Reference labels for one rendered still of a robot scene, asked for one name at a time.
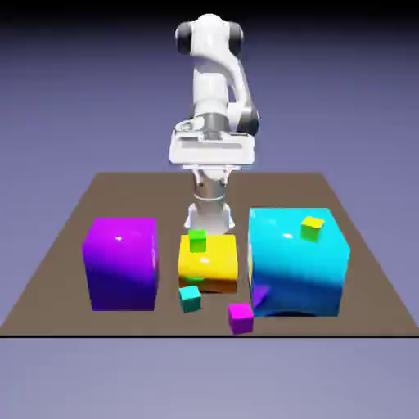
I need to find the large purple box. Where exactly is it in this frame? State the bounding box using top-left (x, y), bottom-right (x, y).
top-left (81, 217), bottom-right (159, 313)

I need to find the large cyan box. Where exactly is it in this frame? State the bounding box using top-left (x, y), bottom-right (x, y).
top-left (247, 206), bottom-right (351, 318)

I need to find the small green cube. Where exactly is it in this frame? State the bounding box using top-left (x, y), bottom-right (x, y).
top-left (187, 228), bottom-right (208, 254)

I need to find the small yellow cube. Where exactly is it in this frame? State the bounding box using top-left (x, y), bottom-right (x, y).
top-left (300, 215), bottom-right (326, 243)

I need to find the small teal cube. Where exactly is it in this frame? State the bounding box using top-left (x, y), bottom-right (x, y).
top-left (178, 285), bottom-right (203, 314)

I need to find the small magenta cube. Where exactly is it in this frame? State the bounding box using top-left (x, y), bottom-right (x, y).
top-left (228, 302), bottom-right (255, 336)

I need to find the large yellow box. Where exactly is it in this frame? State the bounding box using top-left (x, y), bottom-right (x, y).
top-left (177, 233), bottom-right (239, 294)

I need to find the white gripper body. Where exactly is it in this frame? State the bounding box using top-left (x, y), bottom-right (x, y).
top-left (168, 129), bottom-right (257, 172)

